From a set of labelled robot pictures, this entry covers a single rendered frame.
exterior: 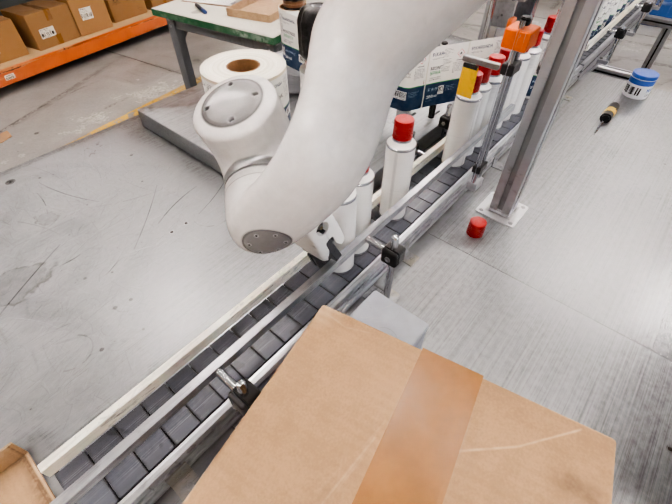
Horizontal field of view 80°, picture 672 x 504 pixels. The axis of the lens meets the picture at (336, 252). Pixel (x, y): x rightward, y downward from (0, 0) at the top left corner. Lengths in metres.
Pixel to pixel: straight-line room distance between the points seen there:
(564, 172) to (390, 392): 0.90
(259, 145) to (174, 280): 0.47
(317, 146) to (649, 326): 0.69
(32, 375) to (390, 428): 0.61
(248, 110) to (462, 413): 0.30
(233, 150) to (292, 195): 0.08
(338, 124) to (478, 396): 0.23
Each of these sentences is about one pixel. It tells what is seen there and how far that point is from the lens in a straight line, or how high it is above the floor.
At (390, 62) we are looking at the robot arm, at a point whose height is 1.29.
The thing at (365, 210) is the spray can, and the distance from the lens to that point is 0.65.
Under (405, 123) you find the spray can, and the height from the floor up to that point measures 1.08.
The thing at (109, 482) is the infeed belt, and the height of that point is 0.88.
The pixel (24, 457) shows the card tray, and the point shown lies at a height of 0.83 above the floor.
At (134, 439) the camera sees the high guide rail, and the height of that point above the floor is 0.96.
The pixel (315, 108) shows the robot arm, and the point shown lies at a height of 1.27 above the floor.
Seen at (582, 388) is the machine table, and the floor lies 0.83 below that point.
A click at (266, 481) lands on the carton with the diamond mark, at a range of 0.30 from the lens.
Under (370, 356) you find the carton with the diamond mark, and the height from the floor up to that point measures 1.12.
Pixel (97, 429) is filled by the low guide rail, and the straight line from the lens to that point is 0.61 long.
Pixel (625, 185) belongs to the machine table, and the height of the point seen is 0.83.
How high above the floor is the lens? 1.41
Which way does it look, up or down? 47 degrees down
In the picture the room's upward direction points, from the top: straight up
